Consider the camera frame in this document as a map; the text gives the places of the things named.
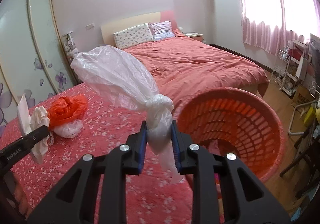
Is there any sliding wardrobe with flowers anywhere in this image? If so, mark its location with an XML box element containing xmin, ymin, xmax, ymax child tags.
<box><xmin>0</xmin><ymin>0</ymin><xmax>76</xmax><ymax>130</ymax></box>

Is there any clear plastic bag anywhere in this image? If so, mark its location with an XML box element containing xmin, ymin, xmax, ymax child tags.
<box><xmin>53</xmin><ymin>119</ymin><xmax>83</xmax><ymax>138</ymax></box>

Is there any salmon pink duvet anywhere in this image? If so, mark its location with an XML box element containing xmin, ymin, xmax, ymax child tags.
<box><xmin>126</xmin><ymin>32</ymin><xmax>268</xmax><ymax>108</ymax></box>

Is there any red floral bed sheet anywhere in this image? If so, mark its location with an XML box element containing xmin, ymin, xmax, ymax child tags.
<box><xmin>0</xmin><ymin>81</ymin><xmax>226</xmax><ymax>224</ymax></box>

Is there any white wire rack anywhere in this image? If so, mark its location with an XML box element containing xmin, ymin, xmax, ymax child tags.
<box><xmin>270</xmin><ymin>50</ymin><xmax>291</xmax><ymax>91</ymax></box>

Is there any stuffed toys shelf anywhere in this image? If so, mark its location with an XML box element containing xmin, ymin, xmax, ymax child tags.
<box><xmin>61</xmin><ymin>31</ymin><xmax>79</xmax><ymax>65</ymax></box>

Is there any white floral pillow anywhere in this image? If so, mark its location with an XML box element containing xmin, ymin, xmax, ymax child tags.
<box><xmin>113</xmin><ymin>24</ymin><xmax>153</xmax><ymax>50</ymax></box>

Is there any beige wooden headboard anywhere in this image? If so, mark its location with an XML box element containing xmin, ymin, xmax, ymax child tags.
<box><xmin>100</xmin><ymin>11</ymin><xmax>178</xmax><ymax>46</ymax></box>

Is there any pink right nightstand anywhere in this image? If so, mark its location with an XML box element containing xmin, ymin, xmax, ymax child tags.
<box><xmin>184</xmin><ymin>32</ymin><xmax>203</xmax><ymax>42</ymax></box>

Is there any white paper tissue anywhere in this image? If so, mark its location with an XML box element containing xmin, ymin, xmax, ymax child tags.
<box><xmin>17</xmin><ymin>94</ymin><xmax>54</xmax><ymax>164</ymax></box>

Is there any purple striped pillow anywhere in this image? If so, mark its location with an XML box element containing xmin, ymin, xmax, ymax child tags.
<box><xmin>149</xmin><ymin>20</ymin><xmax>175</xmax><ymax>41</ymax></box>

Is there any orange plastic bag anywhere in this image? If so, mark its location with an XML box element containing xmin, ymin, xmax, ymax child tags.
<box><xmin>47</xmin><ymin>95</ymin><xmax>88</xmax><ymax>129</ymax></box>

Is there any cluttered white desk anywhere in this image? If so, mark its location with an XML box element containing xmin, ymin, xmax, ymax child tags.
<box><xmin>283</xmin><ymin>39</ymin><xmax>319</xmax><ymax>105</ymax></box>

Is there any orange plastic laundry basket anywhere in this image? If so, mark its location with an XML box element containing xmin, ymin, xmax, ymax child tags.
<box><xmin>174</xmin><ymin>87</ymin><xmax>286</xmax><ymax>182</ymax></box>

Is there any pink window curtain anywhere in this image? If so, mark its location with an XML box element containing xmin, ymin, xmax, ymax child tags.
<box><xmin>241</xmin><ymin>0</ymin><xmax>319</xmax><ymax>54</ymax></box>

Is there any white knotted plastic bag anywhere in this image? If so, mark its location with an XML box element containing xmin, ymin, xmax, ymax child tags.
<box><xmin>71</xmin><ymin>45</ymin><xmax>183</xmax><ymax>184</ymax></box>

